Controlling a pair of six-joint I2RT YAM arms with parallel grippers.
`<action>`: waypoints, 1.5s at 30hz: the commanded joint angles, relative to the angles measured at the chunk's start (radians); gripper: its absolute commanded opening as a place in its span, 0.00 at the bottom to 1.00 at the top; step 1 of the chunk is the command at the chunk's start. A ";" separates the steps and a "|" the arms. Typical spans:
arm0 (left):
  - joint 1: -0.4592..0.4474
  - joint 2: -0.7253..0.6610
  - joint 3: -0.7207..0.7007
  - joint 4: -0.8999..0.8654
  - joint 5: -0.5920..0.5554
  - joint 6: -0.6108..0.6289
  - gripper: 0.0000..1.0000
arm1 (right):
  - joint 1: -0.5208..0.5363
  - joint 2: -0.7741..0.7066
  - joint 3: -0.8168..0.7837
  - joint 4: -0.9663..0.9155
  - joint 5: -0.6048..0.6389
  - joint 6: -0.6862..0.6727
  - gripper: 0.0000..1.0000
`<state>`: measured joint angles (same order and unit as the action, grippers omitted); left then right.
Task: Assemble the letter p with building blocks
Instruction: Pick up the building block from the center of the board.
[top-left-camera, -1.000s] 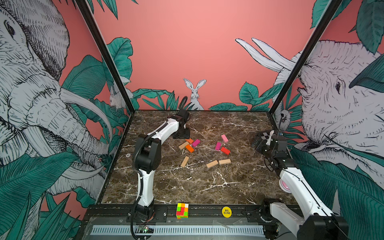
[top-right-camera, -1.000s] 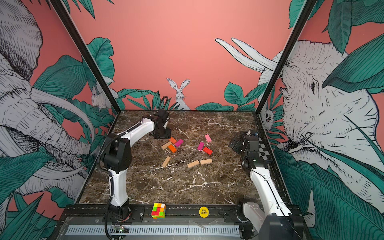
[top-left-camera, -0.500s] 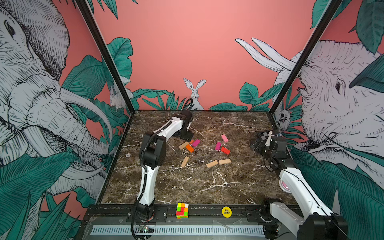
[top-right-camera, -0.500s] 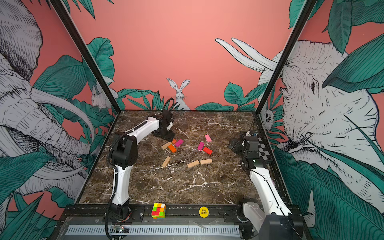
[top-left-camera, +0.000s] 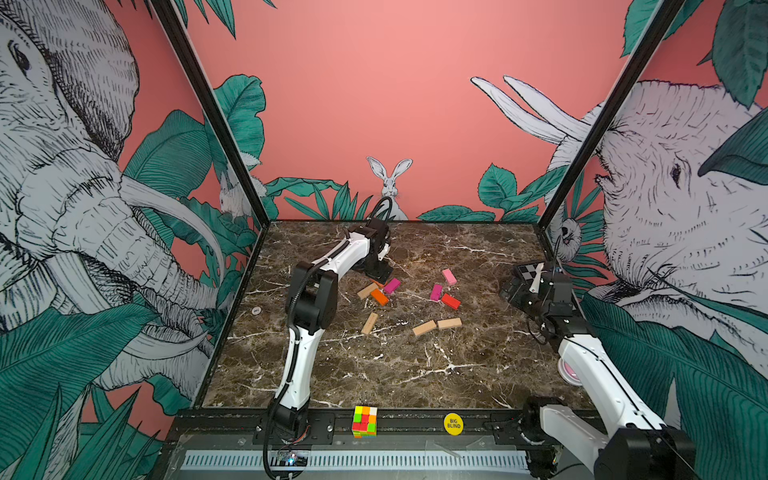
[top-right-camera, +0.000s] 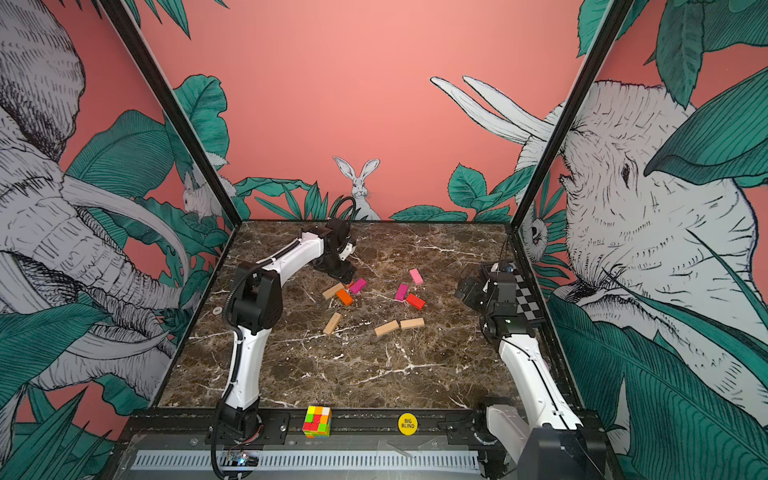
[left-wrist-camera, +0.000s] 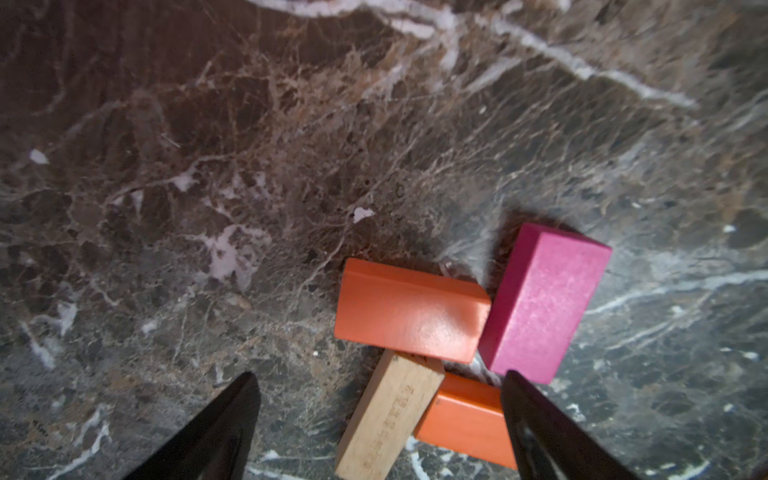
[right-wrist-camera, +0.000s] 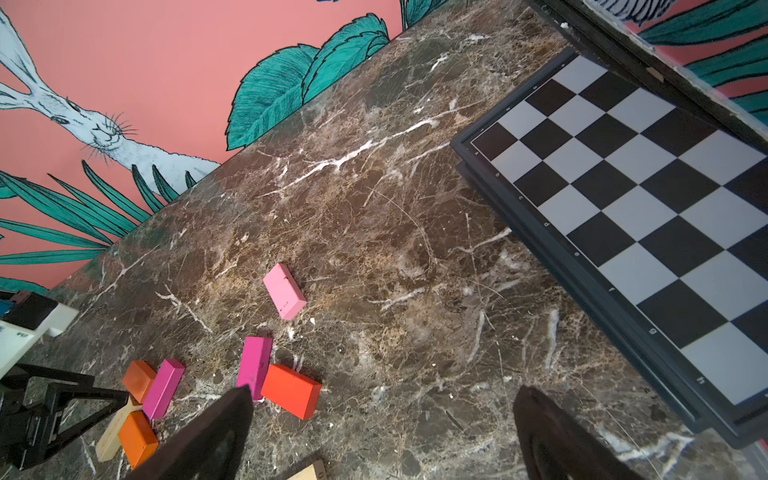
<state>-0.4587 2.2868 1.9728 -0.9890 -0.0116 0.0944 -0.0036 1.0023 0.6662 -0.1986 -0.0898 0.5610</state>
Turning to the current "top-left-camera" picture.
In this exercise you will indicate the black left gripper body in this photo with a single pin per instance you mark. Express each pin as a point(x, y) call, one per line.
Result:
point(376, 269)

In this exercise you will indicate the pink block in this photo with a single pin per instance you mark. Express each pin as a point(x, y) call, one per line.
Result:
point(449, 277)

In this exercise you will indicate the red block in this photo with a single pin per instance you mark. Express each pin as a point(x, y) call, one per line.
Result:
point(450, 301)

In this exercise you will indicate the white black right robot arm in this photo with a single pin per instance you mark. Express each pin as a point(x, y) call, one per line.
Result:
point(636, 443)

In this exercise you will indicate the colourful puzzle cube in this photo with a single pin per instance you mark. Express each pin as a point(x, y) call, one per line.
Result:
point(364, 421)

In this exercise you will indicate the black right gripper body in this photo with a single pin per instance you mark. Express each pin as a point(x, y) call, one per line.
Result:
point(526, 300)

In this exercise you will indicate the orange block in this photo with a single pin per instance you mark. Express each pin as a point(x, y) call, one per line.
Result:
point(380, 297)

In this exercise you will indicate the small circuit board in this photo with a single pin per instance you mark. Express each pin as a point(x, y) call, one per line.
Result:
point(288, 461)

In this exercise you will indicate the pink round button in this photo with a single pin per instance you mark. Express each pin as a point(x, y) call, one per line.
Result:
point(568, 373)

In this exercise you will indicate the black front rail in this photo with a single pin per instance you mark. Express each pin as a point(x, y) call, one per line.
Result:
point(328, 424)

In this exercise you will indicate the black white checkerboard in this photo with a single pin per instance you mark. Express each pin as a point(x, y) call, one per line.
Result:
point(528, 271)

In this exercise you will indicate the white ventilation grille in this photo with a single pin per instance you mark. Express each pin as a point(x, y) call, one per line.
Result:
point(351, 460)

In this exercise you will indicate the yellow big blind chip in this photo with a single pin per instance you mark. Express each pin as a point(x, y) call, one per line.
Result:
point(453, 424)

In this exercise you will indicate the magenta block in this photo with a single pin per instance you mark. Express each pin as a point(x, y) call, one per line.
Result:
point(391, 286)
point(436, 292)

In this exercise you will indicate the natural wood block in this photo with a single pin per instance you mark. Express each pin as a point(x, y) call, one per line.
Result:
point(370, 324)
point(449, 323)
point(425, 328)
point(365, 292)

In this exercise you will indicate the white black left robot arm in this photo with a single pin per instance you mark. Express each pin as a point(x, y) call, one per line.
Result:
point(310, 308)

